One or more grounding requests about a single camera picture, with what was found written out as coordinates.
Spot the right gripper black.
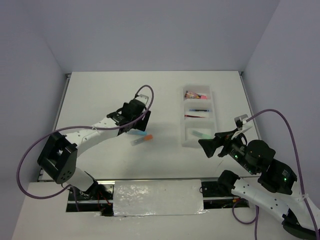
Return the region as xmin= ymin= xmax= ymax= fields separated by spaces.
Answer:
xmin=196 ymin=127 xmax=256 ymax=173

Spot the blue capped lead case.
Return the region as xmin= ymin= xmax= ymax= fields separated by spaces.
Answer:
xmin=127 ymin=129 xmax=148 ymax=136

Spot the orange capped lead case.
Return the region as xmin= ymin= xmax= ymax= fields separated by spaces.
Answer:
xmin=130 ymin=134 xmax=153 ymax=146

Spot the green capped lead case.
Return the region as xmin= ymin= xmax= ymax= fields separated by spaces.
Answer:
xmin=191 ymin=130 xmax=212 ymax=139

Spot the teal pen refill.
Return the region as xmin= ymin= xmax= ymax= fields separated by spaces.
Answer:
xmin=188 ymin=109 xmax=211 ymax=113

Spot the red ink pen refill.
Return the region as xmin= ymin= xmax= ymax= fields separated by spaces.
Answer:
xmin=184 ymin=114 xmax=208 ymax=119

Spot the pink capped glue bottle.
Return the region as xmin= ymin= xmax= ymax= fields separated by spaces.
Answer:
xmin=184 ymin=91 xmax=208 ymax=100

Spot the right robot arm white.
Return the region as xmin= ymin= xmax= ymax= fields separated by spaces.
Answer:
xmin=198 ymin=130 xmax=320 ymax=240

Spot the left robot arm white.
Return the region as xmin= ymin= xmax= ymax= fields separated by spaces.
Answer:
xmin=37 ymin=95 xmax=151 ymax=200

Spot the clear plastic compartment tray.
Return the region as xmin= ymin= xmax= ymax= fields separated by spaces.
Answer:
xmin=179 ymin=84 xmax=218 ymax=148

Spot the silver foil covered plate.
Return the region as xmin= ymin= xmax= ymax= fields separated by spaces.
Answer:
xmin=113 ymin=179 xmax=206 ymax=217

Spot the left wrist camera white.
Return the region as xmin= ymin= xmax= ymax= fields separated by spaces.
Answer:
xmin=135 ymin=94 xmax=149 ymax=105

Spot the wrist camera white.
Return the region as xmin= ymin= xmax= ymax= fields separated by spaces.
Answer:
xmin=231 ymin=114 xmax=253 ymax=140
xmin=135 ymin=94 xmax=149 ymax=105

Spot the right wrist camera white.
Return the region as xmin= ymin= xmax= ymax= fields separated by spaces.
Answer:
xmin=231 ymin=114 xmax=253 ymax=140

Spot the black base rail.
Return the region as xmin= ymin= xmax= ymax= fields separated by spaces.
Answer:
xmin=65 ymin=177 xmax=251 ymax=217

